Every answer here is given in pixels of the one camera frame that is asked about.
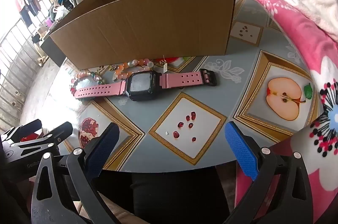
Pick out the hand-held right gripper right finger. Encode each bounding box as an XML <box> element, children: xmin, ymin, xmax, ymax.
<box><xmin>224</xmin><ymin>121</ymin><xmax>315</xmax><ymax>224</ymax></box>

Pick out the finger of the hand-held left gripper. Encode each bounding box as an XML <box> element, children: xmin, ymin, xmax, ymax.
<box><xmin>0</xmin><ymin>119</ymin><xmax>43</xmax><ymax>146</ymax></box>
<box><xmin>11</xmin><ymin>121</ymin><xmax>74</xmax><ymax>159</ymax></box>

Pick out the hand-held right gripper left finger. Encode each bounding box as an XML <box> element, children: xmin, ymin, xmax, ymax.
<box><xmin>31</xmin><ymin>122</ymin><xmax>124</xmax><ymax>224</ymax></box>

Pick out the pink green bead bracelet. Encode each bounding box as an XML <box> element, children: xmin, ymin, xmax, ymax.
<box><xmin>69</xmin><ymin>71</ymin><xmax>104</xmax><ymax>98</ymax></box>

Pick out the pink strap digital watch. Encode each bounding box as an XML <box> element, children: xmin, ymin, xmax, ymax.
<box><xmin>74</xmin><ymin>69</ymin><xmax>219</xmax><ymax>102</ymax></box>

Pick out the orange white bead bracelet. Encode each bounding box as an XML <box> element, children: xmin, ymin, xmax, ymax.
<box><xmin>113</xmin><ymin>59</ymin><xmax>155</xmax><ymax>82</ymax></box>

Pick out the large brown cardboard box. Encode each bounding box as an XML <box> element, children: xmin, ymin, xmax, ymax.
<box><xmin>49</xmin><ymin>0</ymin><xmax>237</xmax><ymax>70</ymax></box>

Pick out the metal window railing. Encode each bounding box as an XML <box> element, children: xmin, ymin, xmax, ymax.
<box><xmin>0</xmin><ymin>20</ymin><xmax>50</xmax><ymax>111</ymax></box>

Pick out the fruit print tablecloth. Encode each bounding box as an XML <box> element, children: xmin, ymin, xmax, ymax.
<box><xmin>50</xmin><ymin>0</ymin><xmax>321</xmax><ymax>171</ymax></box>

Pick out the white plastic bag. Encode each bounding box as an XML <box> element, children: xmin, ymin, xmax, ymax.
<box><xmin>53</xmin><ymin>5</ymin><xmax>71</xmax><ymax>21</ymax></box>

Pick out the pink floral blanket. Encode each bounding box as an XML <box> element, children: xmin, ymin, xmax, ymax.
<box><xmin>220</xmin><ymin>0</ymin><xmax>338</xmax><ymax>224</ymax></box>

